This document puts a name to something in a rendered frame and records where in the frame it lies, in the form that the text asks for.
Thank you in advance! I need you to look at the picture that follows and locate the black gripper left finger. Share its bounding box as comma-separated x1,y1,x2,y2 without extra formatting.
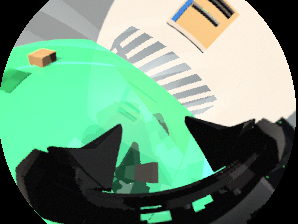
47,123,124,192

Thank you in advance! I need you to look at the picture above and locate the brown rectangular block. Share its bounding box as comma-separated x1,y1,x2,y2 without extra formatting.
27,48,57,68

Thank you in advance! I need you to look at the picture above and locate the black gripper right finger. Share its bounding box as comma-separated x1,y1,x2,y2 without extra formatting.
185,116,255,173

